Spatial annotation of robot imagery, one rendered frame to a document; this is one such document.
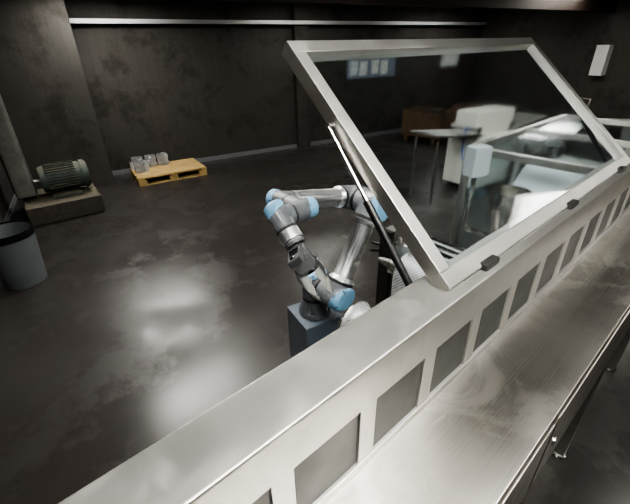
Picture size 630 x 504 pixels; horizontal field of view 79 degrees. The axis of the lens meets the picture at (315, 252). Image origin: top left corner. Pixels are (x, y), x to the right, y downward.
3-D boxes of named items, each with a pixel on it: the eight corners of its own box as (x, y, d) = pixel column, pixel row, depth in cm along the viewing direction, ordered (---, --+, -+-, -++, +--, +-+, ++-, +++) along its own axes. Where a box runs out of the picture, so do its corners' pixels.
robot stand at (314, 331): (295, 427, 229) (286, 306, 185) (323, 413, 237) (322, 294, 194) (311, 454, 213) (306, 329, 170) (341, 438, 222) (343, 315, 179)
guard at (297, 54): (515, 54, 142) (533, 36, 136) (610, 173, 132) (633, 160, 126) (265, 71, 77) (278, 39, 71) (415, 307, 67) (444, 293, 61)
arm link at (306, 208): (300, 191, 141) (276, 198, 135) (321, 198, 134) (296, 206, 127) (301, 210, 145) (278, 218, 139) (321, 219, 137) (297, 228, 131)
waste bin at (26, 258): (3, 276, 388) (-22, 226, 361) (53, 265, 408) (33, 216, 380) (-4, 298, 354) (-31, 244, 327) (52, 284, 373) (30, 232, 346)
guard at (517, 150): (528, 46, 135) (529, 45, 134) (619, 159, 126) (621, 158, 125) (299, 57, 75) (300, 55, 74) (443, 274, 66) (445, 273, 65)
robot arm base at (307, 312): (293, 307, 185) (292, 290, 180) (320, 298, 191) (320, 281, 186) (308, 324, 173) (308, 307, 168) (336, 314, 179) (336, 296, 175)
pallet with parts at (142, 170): (196, 164, 748) (193, 147, 731) (208, 175, 682) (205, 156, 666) (130, 174, 696) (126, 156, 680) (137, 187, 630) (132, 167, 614)
